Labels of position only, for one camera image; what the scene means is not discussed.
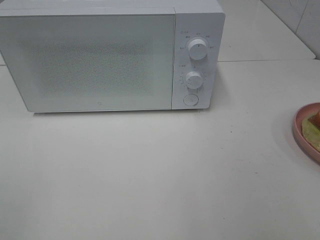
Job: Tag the white microwave door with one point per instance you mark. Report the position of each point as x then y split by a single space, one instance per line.
90 63

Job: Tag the pink round plate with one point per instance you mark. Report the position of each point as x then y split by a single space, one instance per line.
302 113

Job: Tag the toast sandwich with lettuce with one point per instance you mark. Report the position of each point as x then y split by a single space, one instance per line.
311 130

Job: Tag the lower white timer knob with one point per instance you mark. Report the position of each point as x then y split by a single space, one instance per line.
193 80

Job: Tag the upper white power knob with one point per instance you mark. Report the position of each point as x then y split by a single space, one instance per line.
197 48

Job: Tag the white microwave oven body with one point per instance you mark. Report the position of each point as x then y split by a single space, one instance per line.
193 19

